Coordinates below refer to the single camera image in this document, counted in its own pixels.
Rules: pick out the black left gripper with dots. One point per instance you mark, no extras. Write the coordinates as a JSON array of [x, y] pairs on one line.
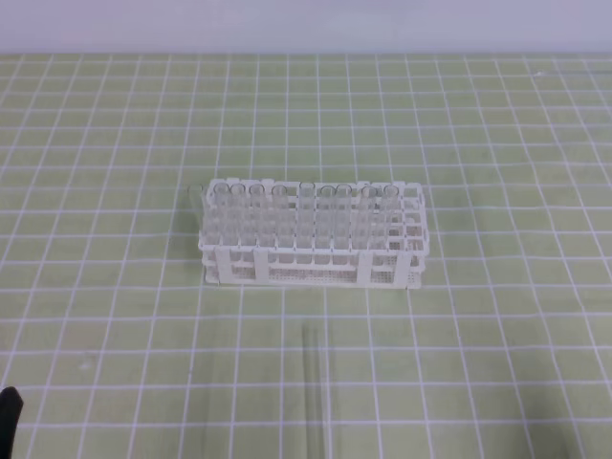
[[11, 405]]

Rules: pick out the clear glass test tube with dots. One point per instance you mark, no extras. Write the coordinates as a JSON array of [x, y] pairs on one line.
[[314, 394]]

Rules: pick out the green grid tablecloth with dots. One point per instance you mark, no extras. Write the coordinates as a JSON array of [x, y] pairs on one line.
[[121, 350]]

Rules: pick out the white plastic test tube rack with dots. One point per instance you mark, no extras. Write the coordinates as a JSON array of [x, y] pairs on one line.
[[398, 266]]

